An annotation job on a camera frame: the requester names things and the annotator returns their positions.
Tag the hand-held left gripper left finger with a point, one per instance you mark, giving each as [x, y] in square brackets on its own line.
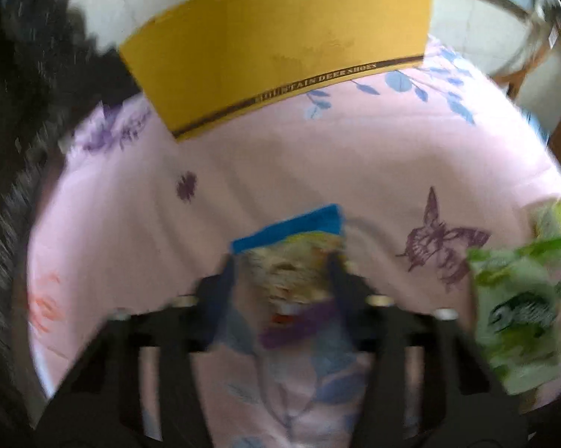
[215, 294]

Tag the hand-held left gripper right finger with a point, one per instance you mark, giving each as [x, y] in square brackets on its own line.
[342, 289]

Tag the blue-topped snack packet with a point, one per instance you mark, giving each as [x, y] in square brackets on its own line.
[294, 261]

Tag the green white snack packet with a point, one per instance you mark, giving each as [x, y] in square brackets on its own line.
[514, 317]

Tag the yellow cardboard box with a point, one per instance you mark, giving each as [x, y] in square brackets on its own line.
[262, 46]

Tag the yellow green snack packet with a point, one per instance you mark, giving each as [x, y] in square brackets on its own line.
[558, 224]

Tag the pink floral blanket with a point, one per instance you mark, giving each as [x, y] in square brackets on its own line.
[308, 163]

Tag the dark fuzzy cloth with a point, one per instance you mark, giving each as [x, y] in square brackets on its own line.
[19, 102]

